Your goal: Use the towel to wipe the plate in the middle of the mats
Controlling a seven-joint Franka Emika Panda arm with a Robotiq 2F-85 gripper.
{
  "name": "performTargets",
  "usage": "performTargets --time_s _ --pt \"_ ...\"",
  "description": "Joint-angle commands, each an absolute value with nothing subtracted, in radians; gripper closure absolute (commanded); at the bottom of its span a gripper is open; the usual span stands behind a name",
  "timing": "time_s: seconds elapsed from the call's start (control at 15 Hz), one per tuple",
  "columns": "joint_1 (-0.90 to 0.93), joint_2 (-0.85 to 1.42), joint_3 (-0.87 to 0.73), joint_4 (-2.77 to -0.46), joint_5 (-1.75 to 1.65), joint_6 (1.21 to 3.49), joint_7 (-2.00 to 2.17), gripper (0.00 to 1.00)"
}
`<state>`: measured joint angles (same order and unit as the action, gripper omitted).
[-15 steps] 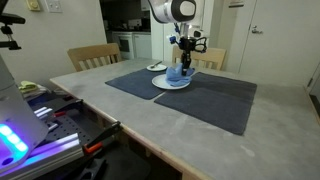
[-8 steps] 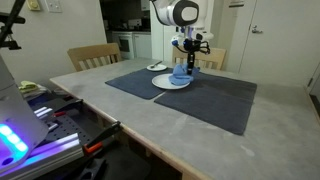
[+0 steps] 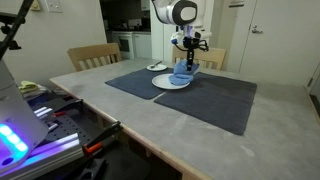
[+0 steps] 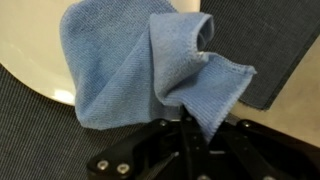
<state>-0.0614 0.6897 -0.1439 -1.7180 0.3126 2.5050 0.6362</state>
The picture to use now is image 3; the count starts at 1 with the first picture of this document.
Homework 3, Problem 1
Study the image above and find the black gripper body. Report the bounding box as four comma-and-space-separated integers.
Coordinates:
181, 35, 202, 53

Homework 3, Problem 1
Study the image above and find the light wooden slatted chair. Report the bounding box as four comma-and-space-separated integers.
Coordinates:
171, 44, 228, 72
66, 42, 123, 73

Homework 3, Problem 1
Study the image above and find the dark blue woven placemat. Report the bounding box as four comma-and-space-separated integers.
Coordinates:
105, 66, 194, 101
153, 71, 258, 137

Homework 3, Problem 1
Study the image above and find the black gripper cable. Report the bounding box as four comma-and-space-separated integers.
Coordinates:
171, 38, 210, 54

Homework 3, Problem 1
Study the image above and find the large white round plate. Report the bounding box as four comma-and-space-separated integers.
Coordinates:
151, 73, 192, 91

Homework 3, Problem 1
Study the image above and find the white door with lever handle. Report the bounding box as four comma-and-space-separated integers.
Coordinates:
239, 0, 320, 88

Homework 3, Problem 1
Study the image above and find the silver door lever handle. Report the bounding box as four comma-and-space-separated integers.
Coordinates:
250, 24, 264, 35

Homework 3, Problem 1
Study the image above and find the small white round plate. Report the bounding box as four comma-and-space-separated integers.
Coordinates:
146, 63, 168, 72

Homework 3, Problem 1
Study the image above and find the silver metal spoon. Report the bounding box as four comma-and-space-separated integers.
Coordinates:
149, 60, 164, 70

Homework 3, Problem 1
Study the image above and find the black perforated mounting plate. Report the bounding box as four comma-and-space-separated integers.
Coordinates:
41, 113, 96, 148

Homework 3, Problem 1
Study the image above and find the black camera on mount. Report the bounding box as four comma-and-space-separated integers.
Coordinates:
0, 12, 27, 52

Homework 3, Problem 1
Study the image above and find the white kitchen stove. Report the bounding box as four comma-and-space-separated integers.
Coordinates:
110, 30, 135, 61

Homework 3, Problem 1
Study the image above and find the silver aluminium extrusion rail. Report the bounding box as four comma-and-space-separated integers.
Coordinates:
0, 132, 84, 180
33, 105, 60, 133

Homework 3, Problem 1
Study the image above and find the yellow green cloth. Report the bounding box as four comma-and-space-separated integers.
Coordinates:
17, 80, 39, 95

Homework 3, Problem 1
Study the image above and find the small wall sign plate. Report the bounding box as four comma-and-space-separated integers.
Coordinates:
228, 0, 246, 9

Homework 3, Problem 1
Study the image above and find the yellowish wall thermostat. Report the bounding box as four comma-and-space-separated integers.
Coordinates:
29, 0, 42, 12

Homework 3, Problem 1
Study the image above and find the blue microfibre towel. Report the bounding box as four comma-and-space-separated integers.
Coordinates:
168, 59, 201, 86

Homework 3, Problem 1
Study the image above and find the white kitchen cabinet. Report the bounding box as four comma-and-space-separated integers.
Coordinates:
133, 32, 153, 60

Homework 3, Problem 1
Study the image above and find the black clamp with orange handle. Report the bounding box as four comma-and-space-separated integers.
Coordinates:
82, 120, 123, 156
49, 98, 84, 118

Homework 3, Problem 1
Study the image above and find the white light switch plate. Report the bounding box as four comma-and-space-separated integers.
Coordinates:
44, 0, 64, 14

